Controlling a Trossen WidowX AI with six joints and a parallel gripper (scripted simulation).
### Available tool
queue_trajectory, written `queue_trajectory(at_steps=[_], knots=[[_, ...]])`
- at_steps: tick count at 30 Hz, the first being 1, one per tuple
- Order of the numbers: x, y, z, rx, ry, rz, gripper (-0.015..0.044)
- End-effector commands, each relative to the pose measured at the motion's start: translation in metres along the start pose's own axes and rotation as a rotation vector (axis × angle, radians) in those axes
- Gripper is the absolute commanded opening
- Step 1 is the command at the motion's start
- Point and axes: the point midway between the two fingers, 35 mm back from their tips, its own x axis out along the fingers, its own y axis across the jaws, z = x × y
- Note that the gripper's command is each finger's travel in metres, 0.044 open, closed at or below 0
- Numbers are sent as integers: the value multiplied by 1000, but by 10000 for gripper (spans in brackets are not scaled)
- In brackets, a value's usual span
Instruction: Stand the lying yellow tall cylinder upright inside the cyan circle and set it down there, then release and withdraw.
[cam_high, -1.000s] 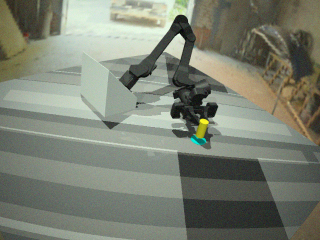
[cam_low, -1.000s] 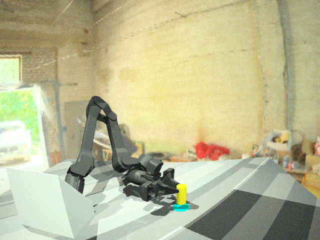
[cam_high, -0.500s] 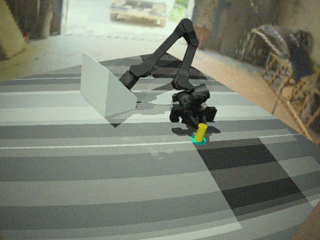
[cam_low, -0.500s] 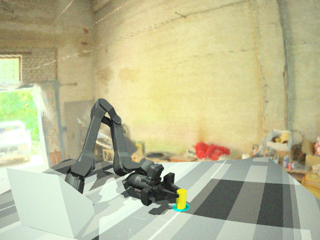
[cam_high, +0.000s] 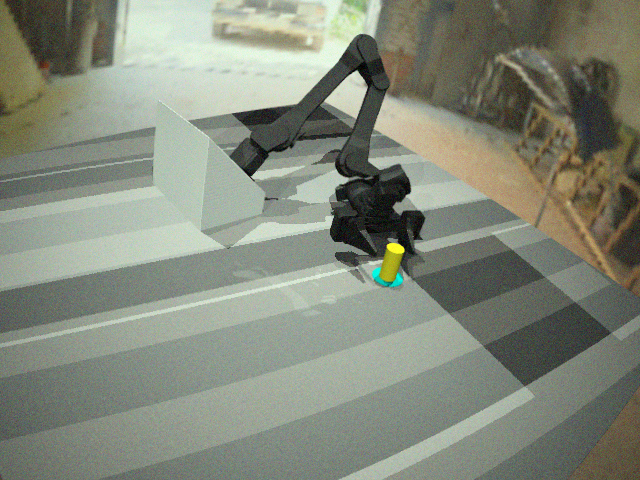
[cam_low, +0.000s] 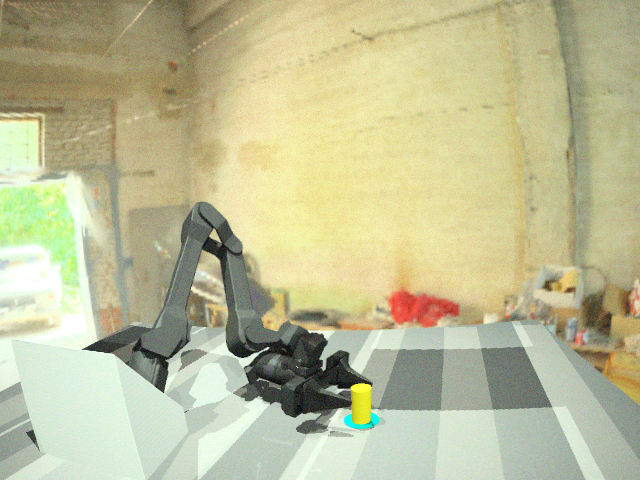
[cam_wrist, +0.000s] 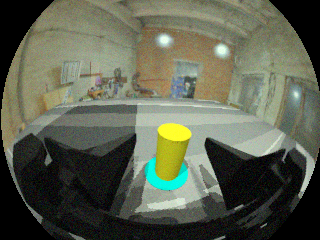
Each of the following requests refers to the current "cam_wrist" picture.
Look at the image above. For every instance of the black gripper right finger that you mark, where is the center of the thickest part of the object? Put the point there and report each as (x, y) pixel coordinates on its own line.
(237, 172)

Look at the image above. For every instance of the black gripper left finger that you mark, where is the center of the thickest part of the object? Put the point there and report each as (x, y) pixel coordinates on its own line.
(99, 168)

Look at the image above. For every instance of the cyan circle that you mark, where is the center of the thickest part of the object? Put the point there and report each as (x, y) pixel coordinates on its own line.
(167, 185)

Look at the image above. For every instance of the yellow cylinder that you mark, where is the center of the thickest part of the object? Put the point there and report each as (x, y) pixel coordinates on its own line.
(172, 143)

